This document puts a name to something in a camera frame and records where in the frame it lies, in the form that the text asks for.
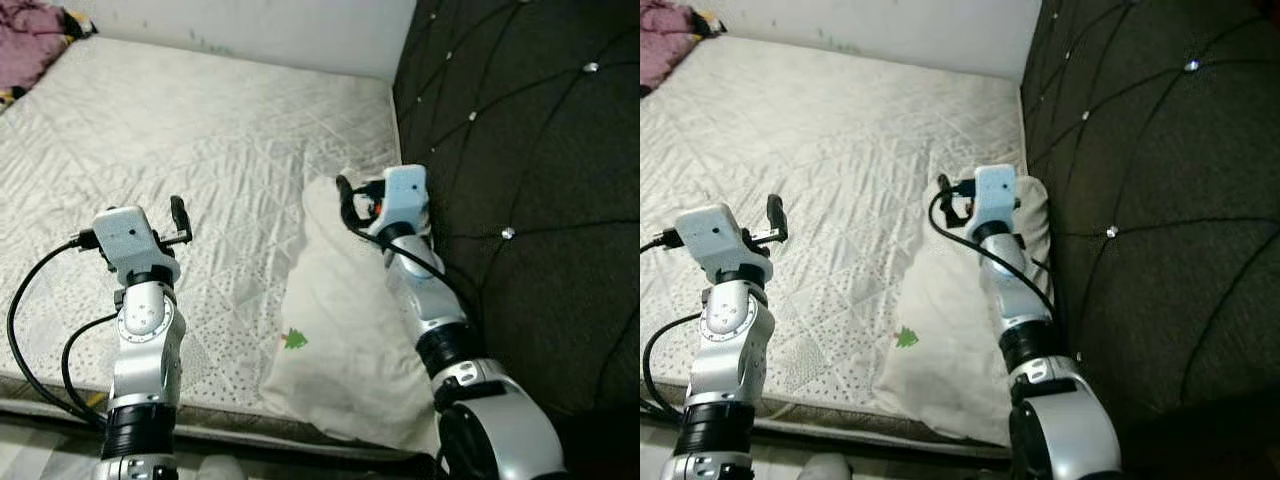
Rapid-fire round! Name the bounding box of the silver robot left leg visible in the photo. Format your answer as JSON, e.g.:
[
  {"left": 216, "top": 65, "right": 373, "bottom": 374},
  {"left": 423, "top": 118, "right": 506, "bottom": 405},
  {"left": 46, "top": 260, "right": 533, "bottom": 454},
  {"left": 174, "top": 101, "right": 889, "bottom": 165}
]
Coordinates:
[
  {"left": 195, "top": 455, "right": 246, "bottom": 480},
  {"left": 800, "top": 453, "right": 851, "bottom": 480}
]

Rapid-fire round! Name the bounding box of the purple cartoon print blanket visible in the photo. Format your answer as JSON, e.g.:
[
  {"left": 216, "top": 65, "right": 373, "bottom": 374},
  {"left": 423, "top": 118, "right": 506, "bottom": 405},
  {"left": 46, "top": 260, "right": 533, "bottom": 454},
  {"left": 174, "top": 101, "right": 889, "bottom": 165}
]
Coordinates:
[
  {"left": 640, "top": 0, "right": 728, "bottom": 98},
  {"left": 0, "top": 0, "right": 99, "bottom": 113}
]

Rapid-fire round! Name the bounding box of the dark tufted headboard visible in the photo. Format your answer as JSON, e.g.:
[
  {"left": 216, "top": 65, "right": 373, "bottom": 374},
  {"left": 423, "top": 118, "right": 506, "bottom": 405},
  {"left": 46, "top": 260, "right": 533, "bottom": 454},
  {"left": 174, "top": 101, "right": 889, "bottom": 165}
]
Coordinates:
[
  {"left": 1020, "top": 0, "right": 1280, "bottom": 480},
  {"left": 392, "top": 0, "right": 641, "bottom": 480}
]

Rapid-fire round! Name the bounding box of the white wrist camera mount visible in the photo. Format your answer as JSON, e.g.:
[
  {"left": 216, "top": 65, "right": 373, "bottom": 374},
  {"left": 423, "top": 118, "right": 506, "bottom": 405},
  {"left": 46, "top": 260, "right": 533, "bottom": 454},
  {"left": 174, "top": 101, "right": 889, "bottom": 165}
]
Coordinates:
[
  {"left": 92, "top": 205, "right": 183, "bottom": 288},
  {"left": 674, "top": 203, "right": 773, "bottom": 286},
  {"left": 972, "top": 165, "right": 1021, "bottom": 233},
  {"left": 378, "top": 165, "right": 433, "bottom": 238}
]

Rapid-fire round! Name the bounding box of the white quilted mattress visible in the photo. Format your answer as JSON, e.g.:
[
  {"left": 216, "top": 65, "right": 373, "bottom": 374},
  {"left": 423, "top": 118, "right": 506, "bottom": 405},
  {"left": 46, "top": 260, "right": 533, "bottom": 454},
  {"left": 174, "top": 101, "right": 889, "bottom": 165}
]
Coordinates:
[
  {"left": 0, "top": 35, "right": 441, "bottom": 461},
  {"left": 640, "top": 35, "right": 1031, "bottom": 461}
]

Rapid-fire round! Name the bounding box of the white pillow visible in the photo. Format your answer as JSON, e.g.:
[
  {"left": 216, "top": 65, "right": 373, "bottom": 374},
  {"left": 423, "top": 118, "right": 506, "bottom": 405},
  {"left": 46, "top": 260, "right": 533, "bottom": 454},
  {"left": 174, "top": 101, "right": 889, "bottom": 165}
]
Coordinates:
[
  {"left": 872, "top": 172, "right": 1053, "bottom": 448},
  {"left": 258, "top": 165, "right": 446, "bottom": 456}
]

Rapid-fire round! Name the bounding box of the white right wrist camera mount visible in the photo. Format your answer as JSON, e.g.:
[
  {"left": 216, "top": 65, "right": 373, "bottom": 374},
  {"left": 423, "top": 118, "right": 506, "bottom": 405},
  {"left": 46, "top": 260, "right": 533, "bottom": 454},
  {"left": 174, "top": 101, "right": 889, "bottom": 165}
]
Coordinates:
[
  {"left": 378, "top": 165, "right": 433, "bottom": 238},
  {"left": 972, "top": 165, "right": 1021, "bottom": 233}
]

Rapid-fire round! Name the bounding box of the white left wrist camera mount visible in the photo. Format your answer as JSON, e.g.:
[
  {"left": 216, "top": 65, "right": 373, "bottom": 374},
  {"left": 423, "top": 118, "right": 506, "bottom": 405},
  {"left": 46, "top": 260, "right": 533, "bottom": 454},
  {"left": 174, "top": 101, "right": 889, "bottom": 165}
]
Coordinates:
[
  {"left": 674, "top": 203, "right": 773, "bottom": 286},
  {"left": 92, "top": 205, "right": 183, "bottom": 288}
]

